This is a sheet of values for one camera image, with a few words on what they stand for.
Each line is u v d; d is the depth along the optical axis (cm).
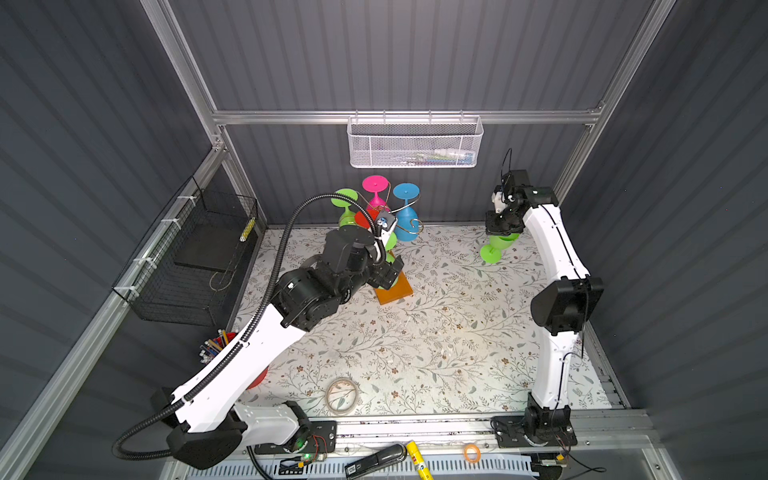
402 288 102
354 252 43
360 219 49
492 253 102
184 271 73
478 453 71
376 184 85
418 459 70
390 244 54
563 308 56
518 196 66
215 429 40
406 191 84
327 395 79
